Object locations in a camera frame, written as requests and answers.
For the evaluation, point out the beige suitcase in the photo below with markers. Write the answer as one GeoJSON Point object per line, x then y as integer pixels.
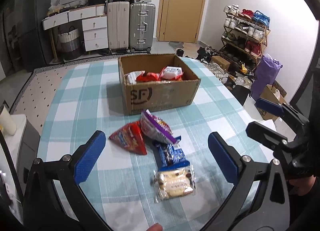
{"type": "Point", "coordinates": [118, 14]}

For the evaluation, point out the right hand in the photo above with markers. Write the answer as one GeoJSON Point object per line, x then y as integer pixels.
{"type": "Point", "coordinates": [303, 185]}

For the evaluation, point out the wooden door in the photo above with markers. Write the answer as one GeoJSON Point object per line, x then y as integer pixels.
{"type": "Point", "coordinates": [179, 20]}

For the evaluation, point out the woven laundry basket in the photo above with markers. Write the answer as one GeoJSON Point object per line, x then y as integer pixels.
{"type": "Point", "coordinates": [70, 44]}

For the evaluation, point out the cardboard box on floor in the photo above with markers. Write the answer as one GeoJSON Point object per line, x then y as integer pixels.
{"type": "Point", "coordinates": [269, 103]}

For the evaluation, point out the checkered tablecloth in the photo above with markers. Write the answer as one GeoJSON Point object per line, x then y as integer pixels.
{"type": "Point", "coordinates": [119, 186]}

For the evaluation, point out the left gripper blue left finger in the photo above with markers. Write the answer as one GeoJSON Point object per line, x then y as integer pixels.
{"type": "Point", "coordinates": [87, 155]}

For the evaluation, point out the white red snack pack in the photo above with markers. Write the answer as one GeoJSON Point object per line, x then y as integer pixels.
{"type": "Point", "coordinates": [131, 77]}

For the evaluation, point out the white drawer desk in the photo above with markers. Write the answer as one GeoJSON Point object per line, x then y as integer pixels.
{"type": "Point", "coordinates": [91, 22]}

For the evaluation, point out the SF cardboard box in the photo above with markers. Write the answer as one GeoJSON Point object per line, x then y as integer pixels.
{"type": "Point", "coordinates": [156, 95]}

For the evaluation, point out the clear cream biscuit pack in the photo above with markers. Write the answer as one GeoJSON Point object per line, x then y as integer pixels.
{"type": "Point", "coordinates": [174, 183]}

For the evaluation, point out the red yellow snack bag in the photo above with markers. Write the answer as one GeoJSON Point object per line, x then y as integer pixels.
{"type": "Point", "coordinates": [171, 73]}

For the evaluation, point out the dark grey refrigerator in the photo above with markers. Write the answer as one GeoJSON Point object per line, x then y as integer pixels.
{"type": "Point", "coordinates": [27, 41]}

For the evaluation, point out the red black snack pack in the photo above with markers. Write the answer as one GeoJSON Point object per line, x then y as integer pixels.
{"type": "Point", "coordinates": [147, 77]}

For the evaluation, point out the red triangular chip bag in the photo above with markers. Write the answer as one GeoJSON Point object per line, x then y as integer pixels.
{"type": "Point", "coordinates": [130, 138]}

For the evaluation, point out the left hand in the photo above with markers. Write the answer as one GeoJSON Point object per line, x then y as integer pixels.
{"type": "Point", "coordinates": [155, 227]}

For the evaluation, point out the blue cookie pack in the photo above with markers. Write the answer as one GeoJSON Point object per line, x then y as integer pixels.
{"type": "Point", "coordinates": [171, 156]}

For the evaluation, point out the small brown floor box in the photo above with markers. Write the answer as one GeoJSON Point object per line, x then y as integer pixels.
{"type": "Point", "coordinates": [224, 64]}

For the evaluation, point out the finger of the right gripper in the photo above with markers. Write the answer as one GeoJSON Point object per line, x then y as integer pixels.
{"type": "Point", "coordinates": [267, 137]}
{"type": "Point", "coordinates": [294, 119]}

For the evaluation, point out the purple white snack bag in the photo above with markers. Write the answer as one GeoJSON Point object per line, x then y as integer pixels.
{"type": "Point", "coordinates": [157, 129]}

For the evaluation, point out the white cup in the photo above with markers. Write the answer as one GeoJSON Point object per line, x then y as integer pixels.
{"type": "Point", "coordinates": [7, 122]}

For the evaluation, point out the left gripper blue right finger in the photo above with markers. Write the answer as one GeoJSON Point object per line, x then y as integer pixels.
{"type": "Point", "coordinates": [225, 157]}

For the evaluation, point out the silver suitcase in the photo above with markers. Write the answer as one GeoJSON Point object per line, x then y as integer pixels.
{"type": "Point", "coordinates": [141, 26]}

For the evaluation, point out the wooden shoe rack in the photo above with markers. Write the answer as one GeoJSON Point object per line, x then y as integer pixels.
{"type": "Point", "coordinates": [245, 37]}

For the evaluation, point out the dotted floor rug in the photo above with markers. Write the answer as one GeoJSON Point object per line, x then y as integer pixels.
{"type": "Point", "coordinates": [54, 92]}

